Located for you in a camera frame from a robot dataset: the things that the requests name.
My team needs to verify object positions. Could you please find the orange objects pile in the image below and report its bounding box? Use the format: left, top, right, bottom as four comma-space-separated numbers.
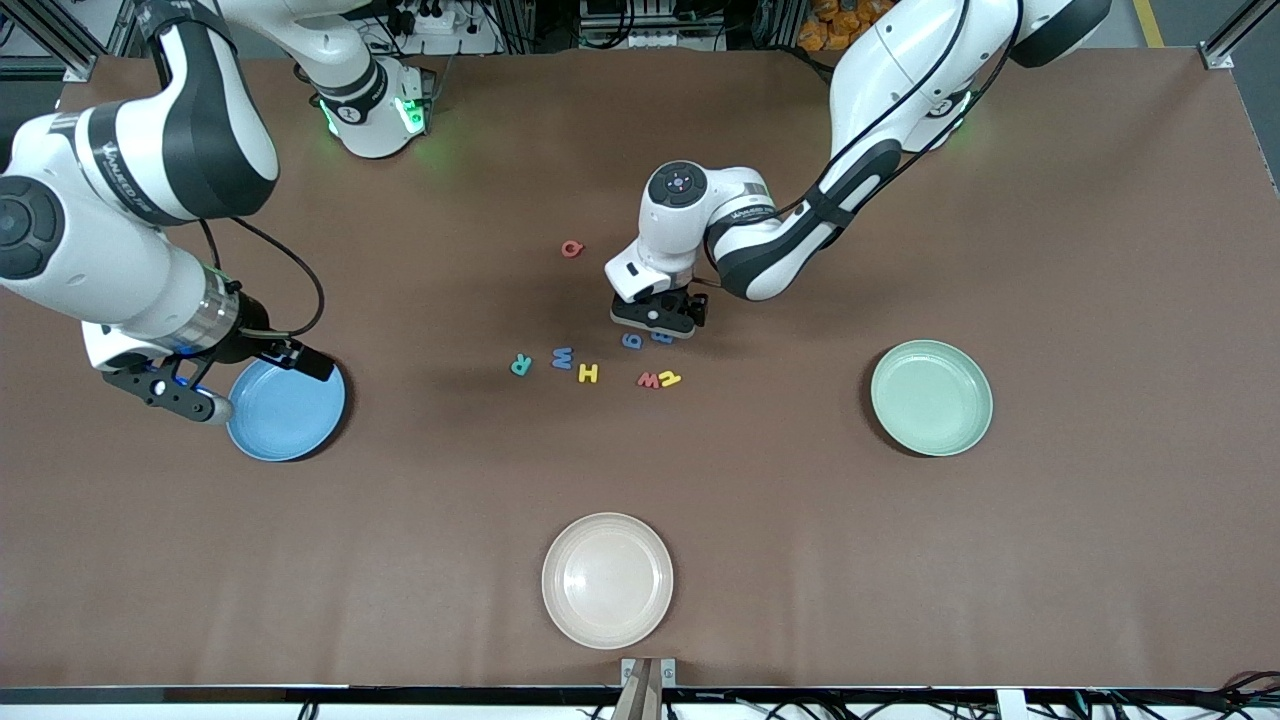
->
797, 0, 861, 53

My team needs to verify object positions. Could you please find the aluminium frame post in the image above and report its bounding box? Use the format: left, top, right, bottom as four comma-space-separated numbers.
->
0, 0, 101, 83
1200, 0, 1280, 71

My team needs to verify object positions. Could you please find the brown table cover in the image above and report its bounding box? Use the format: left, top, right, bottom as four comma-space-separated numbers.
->
0, 45, 1280, 691

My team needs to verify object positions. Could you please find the white power strip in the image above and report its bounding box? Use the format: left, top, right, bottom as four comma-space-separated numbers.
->
385, 0, 501, 56

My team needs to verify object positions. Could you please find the green plate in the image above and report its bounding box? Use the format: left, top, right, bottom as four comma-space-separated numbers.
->
869, 339, 995, 458

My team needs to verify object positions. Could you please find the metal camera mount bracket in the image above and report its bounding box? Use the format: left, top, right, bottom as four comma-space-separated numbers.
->
620, 656, 679, 720

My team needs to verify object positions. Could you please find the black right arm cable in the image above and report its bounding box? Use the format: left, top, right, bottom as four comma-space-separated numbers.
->
198, 215, 327, 341

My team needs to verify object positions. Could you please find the blue plate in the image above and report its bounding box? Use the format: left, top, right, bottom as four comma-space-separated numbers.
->
225, 358, 348, 463

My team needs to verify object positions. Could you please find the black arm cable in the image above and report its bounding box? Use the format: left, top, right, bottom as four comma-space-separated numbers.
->
198, 215, 327, 341
690, 0, 1026, 296

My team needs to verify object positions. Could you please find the background equipment box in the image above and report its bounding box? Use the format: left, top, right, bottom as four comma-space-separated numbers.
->
578, 0, 726, 51

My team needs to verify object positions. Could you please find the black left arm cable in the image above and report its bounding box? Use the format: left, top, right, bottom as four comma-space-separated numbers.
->
690, 0, 1026, 296

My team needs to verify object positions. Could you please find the beige plate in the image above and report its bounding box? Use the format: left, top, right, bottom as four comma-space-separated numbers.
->
541, 512, 675, 651

